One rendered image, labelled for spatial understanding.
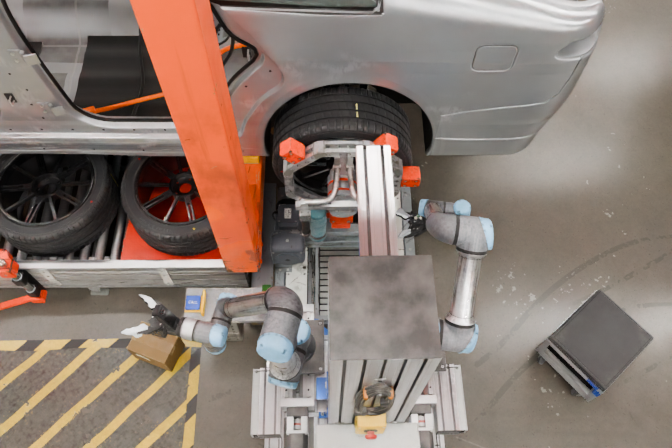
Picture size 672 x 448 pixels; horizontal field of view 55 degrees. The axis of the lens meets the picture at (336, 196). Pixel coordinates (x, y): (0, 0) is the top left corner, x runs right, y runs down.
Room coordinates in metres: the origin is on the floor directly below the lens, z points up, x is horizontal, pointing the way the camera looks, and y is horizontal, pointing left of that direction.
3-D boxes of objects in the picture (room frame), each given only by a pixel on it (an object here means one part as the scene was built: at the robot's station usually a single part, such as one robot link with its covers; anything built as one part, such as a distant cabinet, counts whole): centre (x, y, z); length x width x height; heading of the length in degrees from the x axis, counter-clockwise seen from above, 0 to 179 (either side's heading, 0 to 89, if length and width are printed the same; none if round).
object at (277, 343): (0.61, 0.17, 1.19); 0.15 x 0.12 x 0.55; 168
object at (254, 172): (1.59, 0.45, 0.69); 0.52 x 0.17 x 0.35; 2
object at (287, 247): (1.54, 0.25, 0.26); 0.42 x 0.18 x 0.35; 2
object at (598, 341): (0.95, -1.34, 0.17); 0.43 x 0.36 x 0.34; 132
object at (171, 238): (1.69, 0.81, 0.39); 0.66 x 0.66 x 0.24
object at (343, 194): (1.46, -0.03, 0.85); 0.21 x 0.14 x 0.14; 2
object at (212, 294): (1.04, 0.51, 0.44); 0.43 x 0.17 x 0.03; 92
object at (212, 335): (0.66, 0.43, 1.21); 0.11 x 0.08 x 0.09; 78
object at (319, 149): (1.53, -0.03, 0.85); 0.54 x 0.07 x 0.54; 92
